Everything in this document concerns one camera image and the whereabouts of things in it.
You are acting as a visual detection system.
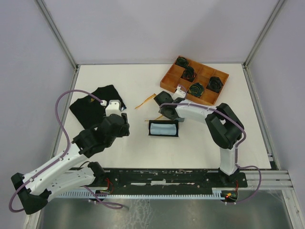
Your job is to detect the rolled dark tie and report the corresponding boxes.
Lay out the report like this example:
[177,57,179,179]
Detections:
[175,56,189,68]
[206,76,224,93]
[181,66,196,82]

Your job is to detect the aluminium frame post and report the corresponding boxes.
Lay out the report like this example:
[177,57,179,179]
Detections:
[243,0,286,67]
[34,0,80,70]

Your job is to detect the rolled dark tie right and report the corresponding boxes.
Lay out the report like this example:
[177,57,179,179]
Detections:
[206,76,224,93]

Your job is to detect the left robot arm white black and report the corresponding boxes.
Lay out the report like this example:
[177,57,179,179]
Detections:
[11,113,130,215]

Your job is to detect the orange wooden divider tray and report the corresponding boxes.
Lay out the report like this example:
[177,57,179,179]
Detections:
[160,57,229,105]

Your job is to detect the rolled dark tie top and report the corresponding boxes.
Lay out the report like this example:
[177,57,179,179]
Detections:
[175,56,189,68]

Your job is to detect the left aluminium frame post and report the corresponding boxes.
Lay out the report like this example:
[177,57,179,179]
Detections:
[34,0,80,70]

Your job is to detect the light blue cloth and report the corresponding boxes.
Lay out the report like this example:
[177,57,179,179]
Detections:
[150,123,177,136]

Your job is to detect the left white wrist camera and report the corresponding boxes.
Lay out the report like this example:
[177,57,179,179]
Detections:
[105,100,121,116]

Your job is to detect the black glasses case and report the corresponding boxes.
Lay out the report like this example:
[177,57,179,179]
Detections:
[148,120,179,137]

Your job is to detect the white slotted cable duct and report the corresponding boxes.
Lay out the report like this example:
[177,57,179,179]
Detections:
[57,189,231,200]

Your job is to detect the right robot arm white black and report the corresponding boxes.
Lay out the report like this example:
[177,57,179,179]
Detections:
[154,91,246,187]

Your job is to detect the orange sunglasses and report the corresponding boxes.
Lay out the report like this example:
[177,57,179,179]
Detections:
[134,94,163,120]

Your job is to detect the grey-blue glasses case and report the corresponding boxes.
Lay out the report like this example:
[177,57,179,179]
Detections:
[177,117,184,122]

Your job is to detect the black folded t-shirt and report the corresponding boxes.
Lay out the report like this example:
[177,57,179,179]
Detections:
[70,85,126,129]

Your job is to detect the right aluminium frame post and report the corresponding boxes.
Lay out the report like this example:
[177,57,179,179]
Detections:
[243,0,286,67]

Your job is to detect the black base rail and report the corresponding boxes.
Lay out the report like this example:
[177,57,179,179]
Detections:
[95,168,248,191]

